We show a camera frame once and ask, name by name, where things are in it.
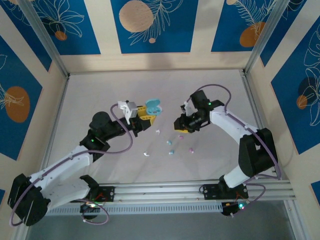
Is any blue earbud charging case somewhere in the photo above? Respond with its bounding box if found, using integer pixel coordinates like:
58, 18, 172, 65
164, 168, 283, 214
145, 98, 164, 116

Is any black controller board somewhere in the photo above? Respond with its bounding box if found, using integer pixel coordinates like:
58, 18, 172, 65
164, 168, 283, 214
79, 201, 103, 221
221, 199, 251, 217

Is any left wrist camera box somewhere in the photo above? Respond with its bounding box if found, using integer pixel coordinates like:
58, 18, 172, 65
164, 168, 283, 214
117, 99, 140, 125

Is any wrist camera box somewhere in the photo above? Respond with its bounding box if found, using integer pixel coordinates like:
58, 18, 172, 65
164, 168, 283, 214
117, 99, 140, 125
181, 99, 195, 117

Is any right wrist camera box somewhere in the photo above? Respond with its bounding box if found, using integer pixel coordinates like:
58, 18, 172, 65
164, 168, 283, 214
181, 99, 195, 117

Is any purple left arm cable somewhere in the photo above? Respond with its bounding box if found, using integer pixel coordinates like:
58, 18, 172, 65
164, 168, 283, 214
9, 101, 133, 227

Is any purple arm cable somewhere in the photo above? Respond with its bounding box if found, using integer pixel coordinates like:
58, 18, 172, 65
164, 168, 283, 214
9, 101, 133, 227
184, 84, 283, 217

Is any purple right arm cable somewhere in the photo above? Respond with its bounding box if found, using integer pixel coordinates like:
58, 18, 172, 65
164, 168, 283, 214
184, 84, 283, 217

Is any aluminium table side rail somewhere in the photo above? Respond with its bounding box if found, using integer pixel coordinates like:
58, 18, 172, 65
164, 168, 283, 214
41, 73, 70, 176
239, 69, 283, 181

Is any aluminium mounting rail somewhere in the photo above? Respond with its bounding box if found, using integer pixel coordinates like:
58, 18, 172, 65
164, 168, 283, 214
47, 178, 297, 207

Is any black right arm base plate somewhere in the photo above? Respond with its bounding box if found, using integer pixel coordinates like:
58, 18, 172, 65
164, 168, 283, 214
199, 183, 250, 201

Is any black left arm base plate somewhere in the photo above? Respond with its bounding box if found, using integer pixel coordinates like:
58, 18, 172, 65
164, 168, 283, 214
86, 185, 116, 203

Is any grey slotted cable duct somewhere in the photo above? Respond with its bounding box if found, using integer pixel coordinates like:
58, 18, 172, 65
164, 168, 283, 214
46, 202, 223, 217

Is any aluminium corner post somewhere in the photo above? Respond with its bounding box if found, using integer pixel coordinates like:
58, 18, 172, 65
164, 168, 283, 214
18, 0, 70, 78
243, 0, 292, 75

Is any aluminium frame leg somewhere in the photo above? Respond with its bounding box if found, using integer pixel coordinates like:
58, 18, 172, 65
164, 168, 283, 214
283, 199, 307, 240

